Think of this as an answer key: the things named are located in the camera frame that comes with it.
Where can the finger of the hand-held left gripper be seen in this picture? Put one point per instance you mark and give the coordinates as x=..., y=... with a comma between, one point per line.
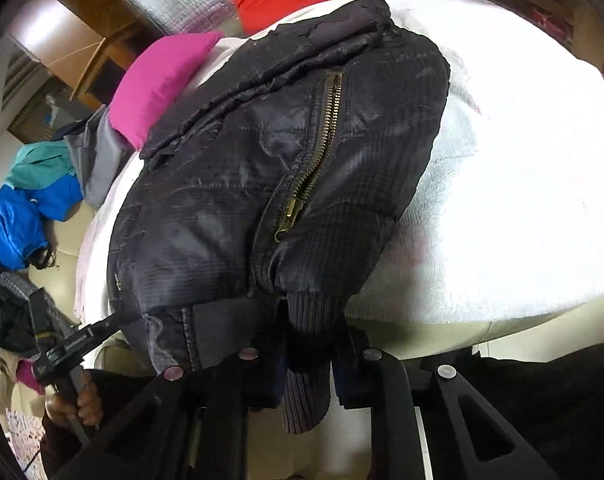
x=102, y=330

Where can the person's leg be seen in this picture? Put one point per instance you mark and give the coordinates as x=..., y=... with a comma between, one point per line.
x=557, y=400

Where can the person's left hand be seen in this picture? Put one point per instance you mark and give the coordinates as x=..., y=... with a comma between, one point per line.
x=89, y=405

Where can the wooden column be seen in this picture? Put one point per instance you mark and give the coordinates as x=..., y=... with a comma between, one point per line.
x=72, y=45

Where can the teal jacket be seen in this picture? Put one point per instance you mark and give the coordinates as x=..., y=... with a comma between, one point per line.
x=37, y=165

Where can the blue jacket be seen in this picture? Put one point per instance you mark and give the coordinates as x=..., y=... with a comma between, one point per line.
x=22, y=220

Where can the black zip jacket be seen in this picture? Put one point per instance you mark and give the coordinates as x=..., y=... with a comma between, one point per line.
x=232, y=185

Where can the pink pillow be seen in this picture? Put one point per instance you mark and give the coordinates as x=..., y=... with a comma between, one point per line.
x=157, y=90

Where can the white blanket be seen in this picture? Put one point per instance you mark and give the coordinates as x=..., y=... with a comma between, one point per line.
x=507, y=185

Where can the grey knit garment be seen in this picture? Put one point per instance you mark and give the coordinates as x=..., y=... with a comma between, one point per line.
x=17, y=285

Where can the black puffer jacket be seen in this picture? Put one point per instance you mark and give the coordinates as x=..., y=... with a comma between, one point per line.
x=2, y=320

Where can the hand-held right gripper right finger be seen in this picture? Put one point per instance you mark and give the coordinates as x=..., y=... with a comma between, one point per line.
x=352, y=385

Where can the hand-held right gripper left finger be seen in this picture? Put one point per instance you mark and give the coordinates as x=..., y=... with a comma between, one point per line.
x=262, y=380

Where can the colourful patterned mat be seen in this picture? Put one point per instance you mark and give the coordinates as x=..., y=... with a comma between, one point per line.
x=22, y=435

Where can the magenta garment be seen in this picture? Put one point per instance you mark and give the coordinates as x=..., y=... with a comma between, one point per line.
x=27, y=375

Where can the person's left forearm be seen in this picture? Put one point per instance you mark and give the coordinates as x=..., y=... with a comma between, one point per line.
x=57, y=452

